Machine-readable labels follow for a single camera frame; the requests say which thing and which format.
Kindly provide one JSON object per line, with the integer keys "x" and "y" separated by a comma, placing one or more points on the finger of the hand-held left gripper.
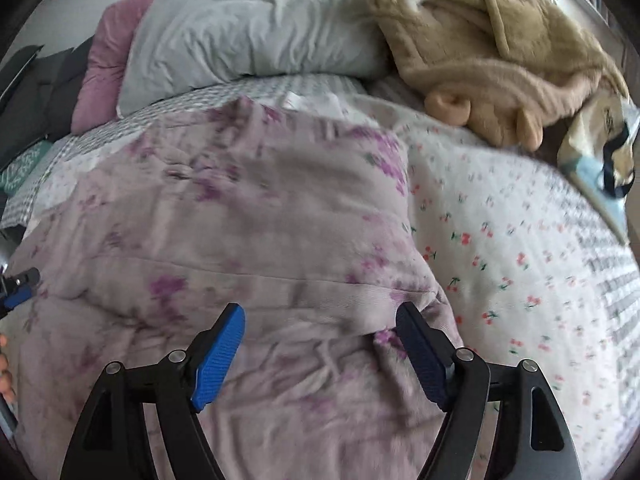
{"x": 20, "y": 287}

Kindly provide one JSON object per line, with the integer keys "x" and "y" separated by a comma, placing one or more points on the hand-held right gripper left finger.
{"x": 217, "y": 360}

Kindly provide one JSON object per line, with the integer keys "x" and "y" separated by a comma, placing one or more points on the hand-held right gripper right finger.
{"x": 425, "y": 360}

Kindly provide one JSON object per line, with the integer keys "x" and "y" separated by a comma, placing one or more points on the pink floral quilt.
{"x": 225, "y": 240}

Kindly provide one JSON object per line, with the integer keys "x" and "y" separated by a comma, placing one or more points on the person's left hand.
{"x": 6, "y": 375}

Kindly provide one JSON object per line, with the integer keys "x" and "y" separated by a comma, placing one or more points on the teal patterned cushion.
{"x": 22, "y": 167}

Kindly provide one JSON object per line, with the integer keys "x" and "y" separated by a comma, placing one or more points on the pink pillow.
{"x": 107, "y": 60}

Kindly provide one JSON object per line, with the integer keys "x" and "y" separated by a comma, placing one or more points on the beige tote bag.
{"x": 607, "y": 145}

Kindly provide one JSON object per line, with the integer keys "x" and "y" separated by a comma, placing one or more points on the tan fleece garment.
{"x": 490, "y": 55}

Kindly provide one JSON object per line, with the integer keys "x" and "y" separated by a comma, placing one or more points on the grey pillow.
{"x": 250, "y": 25}

